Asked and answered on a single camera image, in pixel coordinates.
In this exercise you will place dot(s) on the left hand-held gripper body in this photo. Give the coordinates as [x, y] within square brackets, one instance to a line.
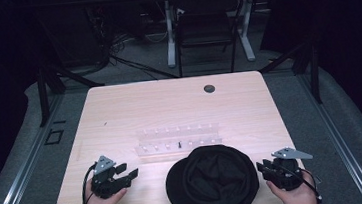
[103, 185]

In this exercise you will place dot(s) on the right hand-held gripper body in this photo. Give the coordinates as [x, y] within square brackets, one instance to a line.
[288, 172]

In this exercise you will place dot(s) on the black cap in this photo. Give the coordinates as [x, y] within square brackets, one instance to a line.
[212, 182]

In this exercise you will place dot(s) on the person's right hand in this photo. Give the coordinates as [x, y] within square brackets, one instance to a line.
[299, 199]

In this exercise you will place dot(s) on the small black peg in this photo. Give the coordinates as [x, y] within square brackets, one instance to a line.
[179, 145]

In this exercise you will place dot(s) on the clear acrylic peg rack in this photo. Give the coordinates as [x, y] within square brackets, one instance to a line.
[179, 139]

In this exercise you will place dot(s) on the black tape square outline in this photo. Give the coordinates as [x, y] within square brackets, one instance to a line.
[46, 137]

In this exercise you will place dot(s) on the black tape strip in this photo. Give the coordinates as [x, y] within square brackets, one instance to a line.
[59, 122]

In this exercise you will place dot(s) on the grey table grommet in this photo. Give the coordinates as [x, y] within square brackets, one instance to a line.
[209, 89]

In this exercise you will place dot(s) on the white-legged desk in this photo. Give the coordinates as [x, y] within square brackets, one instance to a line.
[171, 42]

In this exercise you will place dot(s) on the black folding chair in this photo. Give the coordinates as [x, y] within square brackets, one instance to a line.
[207, 25]

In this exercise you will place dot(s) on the aluminium floor rail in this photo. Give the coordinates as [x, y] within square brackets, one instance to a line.
[25, 170]
[336, 137]

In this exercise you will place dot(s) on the black metal stand frame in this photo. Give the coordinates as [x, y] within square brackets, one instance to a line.
[43, 95]
[315, 75]

